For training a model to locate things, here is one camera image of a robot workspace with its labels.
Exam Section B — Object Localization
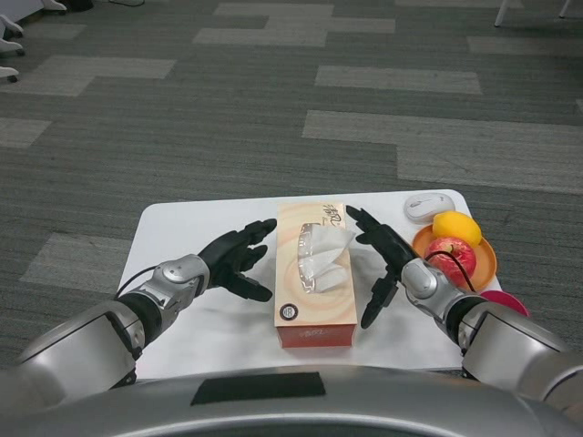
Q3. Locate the white tissue sheet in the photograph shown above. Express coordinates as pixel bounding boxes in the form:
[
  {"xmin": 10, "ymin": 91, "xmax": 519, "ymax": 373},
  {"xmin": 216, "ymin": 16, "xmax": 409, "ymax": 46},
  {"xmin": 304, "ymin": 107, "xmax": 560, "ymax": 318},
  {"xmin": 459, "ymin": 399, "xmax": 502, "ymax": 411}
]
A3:
[{"xmin": 295, "ymin": 222, "xmax": 356, "ymax": 292}]

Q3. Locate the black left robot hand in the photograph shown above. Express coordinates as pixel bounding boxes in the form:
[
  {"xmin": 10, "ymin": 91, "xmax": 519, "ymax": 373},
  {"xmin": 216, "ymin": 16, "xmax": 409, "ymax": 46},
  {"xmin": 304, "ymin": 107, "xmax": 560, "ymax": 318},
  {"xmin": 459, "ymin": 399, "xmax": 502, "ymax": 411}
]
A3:
[{"xmin": 199, "ymin": 217, "xmax": 278, "ymax": 304}]

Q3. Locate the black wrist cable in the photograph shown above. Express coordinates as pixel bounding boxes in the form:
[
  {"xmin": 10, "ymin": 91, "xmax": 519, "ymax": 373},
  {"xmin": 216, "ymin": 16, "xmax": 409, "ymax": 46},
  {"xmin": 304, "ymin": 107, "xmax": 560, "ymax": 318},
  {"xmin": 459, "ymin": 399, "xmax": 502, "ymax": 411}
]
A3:
[
  {"xmin": 116, "ymin": 266, "xmax": 159, "ymax": 300},
  {"xmin": 425, "ymin": 249, "xmax": 475, "ymax": 292}
]

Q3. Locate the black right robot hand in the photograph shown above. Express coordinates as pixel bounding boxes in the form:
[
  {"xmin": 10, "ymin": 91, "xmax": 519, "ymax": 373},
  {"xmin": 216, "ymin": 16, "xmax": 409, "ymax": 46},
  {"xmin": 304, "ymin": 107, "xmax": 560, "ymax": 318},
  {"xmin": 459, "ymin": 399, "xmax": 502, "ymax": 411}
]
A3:
[{"xmin": 345, "ymin": 204, "xmax": 418, "ymax": 330}]

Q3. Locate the silver robot chest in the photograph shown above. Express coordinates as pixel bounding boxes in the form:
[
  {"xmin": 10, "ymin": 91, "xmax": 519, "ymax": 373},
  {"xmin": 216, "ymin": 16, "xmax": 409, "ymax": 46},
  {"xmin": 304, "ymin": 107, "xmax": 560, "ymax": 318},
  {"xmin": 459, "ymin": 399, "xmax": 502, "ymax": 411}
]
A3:
[{"xmin": 0, "ymin": 363, "xmax": 583, "ymax": 437}]

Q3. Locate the pink plastic cup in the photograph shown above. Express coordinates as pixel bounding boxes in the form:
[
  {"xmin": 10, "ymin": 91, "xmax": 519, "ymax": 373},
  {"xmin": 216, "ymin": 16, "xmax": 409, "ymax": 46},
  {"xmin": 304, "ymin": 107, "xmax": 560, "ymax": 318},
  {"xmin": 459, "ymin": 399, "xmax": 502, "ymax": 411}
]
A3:
[{"xmin": 480, "ymin": 290, "xmax": 530, "ymax": 318}]

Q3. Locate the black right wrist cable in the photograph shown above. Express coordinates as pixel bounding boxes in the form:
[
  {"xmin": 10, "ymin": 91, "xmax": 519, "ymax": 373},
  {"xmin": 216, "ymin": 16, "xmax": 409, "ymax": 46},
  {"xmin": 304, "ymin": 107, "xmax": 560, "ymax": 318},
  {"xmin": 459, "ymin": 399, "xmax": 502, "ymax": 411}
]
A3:
[{"xmin": 425, "ymin": 249, "xmax": 475, "ymax": 292}]

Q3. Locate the red apple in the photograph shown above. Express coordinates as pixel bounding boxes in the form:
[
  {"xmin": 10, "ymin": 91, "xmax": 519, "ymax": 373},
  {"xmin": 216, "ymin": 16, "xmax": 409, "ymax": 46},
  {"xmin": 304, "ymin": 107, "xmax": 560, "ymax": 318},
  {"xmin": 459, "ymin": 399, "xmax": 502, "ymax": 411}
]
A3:
[{"xmin": 424, "ymin": 236, "xmax": 477, "ymax": 286}]

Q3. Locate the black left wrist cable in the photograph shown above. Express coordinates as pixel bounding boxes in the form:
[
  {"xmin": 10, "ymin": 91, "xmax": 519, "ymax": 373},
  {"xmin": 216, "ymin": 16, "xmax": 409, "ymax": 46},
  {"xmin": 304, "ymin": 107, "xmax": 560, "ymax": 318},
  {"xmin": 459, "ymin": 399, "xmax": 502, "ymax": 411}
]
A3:
[{"xmin": 116, "ymin": 266, "xmax": 159, "ymax": 300}]

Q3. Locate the beige and red tissue box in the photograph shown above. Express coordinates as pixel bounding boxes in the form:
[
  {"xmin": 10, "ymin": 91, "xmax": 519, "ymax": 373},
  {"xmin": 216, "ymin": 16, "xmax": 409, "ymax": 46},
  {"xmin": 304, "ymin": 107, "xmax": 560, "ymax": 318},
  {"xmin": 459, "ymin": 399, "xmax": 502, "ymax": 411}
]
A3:
[{"xmin": 272, "ymin": 201, "xmax": 358, "ymax": 350}]

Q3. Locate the white computer mouse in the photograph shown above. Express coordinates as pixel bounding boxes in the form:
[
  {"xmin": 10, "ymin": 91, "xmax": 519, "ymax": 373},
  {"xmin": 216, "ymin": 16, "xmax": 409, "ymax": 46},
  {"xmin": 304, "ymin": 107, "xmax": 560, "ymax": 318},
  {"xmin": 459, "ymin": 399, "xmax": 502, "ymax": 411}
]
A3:
[{"xmin": 403, "ymin": 194, "xmax": 457, "ymax": 224}]

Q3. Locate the yellow lemon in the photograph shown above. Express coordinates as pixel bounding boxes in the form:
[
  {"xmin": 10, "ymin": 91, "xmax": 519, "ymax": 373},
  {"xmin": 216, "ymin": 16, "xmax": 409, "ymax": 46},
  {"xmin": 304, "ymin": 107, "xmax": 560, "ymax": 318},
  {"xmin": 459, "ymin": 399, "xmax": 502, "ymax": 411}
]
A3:
[{"xmin": 432, "ymin": 211, "xmax": 483, "ymax": 249}]

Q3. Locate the orange round plate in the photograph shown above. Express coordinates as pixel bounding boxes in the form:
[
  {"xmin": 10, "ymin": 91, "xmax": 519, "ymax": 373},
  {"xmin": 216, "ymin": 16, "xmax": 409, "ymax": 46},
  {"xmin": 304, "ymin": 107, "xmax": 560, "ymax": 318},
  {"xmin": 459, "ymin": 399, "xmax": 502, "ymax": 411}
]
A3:
[{"xmin": 412, "ymin": 225, "xmax": 497, "ymax": 292}]

